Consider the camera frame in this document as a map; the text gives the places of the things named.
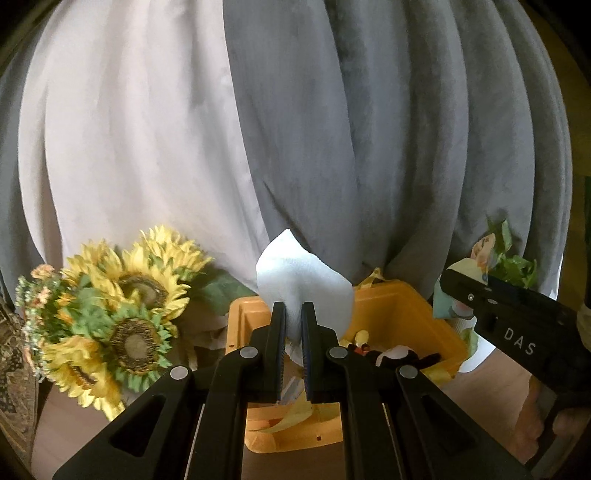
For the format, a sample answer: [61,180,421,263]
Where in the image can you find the person's right hand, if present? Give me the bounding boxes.
[554,401,589,438]

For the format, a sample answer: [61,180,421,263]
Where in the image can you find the white curtain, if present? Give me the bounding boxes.
[18,0,278,296]

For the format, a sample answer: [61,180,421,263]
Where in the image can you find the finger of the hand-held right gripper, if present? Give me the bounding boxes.
[436,269,491,325]

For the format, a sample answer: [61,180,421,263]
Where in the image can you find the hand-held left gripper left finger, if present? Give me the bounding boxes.
[52,302,288,480]

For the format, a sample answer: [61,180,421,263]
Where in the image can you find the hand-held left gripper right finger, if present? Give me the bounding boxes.
[301,302,532,480]

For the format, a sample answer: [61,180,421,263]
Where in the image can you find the dark patterned cloth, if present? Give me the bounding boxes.
[0,300,40,462]

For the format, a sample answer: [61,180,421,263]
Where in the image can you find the potted green plant white pot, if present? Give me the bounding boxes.
[487,219,539,289]

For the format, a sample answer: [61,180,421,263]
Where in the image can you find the grey curtain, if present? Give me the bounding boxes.
[222,0,571,301]
[0,55,65,301]

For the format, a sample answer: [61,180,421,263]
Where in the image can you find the small orange flower sprig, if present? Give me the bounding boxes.
[14,263,63,370]

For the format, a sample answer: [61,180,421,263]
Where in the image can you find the black mouse plush toy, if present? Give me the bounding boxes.
[346,330,441,370]

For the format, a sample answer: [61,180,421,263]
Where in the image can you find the sunflower bouquet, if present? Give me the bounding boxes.
[44,225,252,421]

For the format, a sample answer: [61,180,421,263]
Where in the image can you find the pale knitted cloth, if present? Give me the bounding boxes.
[255,230,354,365]

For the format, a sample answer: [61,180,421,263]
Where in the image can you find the orange plastic crate yellow straps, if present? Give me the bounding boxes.
[227,268,468,455]

